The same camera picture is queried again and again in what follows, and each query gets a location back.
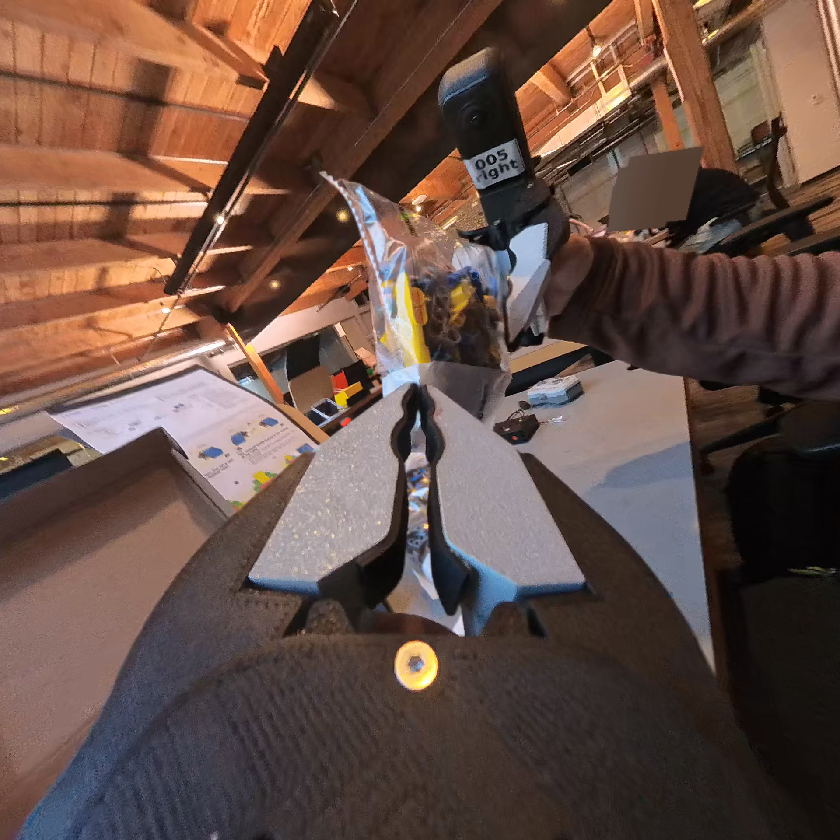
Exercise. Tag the black office chair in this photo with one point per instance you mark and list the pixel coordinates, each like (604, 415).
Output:
(774, 426)

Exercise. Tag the blue cardboard kit box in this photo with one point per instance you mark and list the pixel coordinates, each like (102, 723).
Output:
(98, 590)

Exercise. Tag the red and yellow bins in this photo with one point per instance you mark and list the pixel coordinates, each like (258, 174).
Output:
(348, 387)

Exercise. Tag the printed sheet on board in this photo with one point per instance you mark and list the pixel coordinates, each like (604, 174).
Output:
(197, 407)

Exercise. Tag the clear bag of wheels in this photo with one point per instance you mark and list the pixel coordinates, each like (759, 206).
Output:
(453, 315)

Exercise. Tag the person's right forearm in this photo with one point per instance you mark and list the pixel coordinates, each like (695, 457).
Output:
(689, 308)

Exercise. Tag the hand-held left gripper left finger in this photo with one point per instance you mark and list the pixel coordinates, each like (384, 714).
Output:
(328, 518)

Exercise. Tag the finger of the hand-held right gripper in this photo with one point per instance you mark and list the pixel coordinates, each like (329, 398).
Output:
(531, 249)
(528, 302)

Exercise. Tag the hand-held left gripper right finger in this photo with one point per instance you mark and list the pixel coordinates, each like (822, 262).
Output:
(505, 518)

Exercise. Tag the black ceiling light rail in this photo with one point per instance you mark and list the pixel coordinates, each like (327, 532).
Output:
(262, 131)

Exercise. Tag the black battery box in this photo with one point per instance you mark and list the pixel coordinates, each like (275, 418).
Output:
(518, 430)

